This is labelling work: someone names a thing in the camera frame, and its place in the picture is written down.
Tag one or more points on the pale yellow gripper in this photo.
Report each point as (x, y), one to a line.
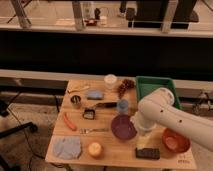
(145, 140)

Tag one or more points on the silver fork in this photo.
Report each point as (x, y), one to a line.
(86, 131)

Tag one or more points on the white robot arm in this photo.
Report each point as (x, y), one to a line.
(157, 108)

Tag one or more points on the blue plastic cup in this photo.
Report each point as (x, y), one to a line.
(122, 106)

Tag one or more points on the white cup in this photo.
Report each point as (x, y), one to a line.
(110, 81)

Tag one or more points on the small metal cup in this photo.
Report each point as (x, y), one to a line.
(76, 101)

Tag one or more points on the black rectangular sponge block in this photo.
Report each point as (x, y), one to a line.
(148, 153)

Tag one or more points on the purple bowl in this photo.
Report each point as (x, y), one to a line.
(123, 128)

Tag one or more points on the orange-red bowl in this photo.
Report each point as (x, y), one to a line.
(175, 142)

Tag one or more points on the yellow apple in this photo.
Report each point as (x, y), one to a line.
(95, 149)

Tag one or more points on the green plastic tray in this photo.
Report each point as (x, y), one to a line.
(146, 85)

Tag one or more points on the bunch of dark grapes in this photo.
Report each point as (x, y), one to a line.
(126, 84)

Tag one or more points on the blue sponge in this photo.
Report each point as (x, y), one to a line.
(95, 95)

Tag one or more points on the orange carrot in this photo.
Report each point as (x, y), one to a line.
(68, 122)

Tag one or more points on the blue-grey folded cloth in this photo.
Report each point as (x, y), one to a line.
(67, 148)

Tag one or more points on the yellow banana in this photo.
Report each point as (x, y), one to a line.
(79, 88)

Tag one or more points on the black office chair base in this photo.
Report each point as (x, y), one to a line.
(33, 128)

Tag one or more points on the black-handled strainer tool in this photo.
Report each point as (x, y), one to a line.
(90, 112)

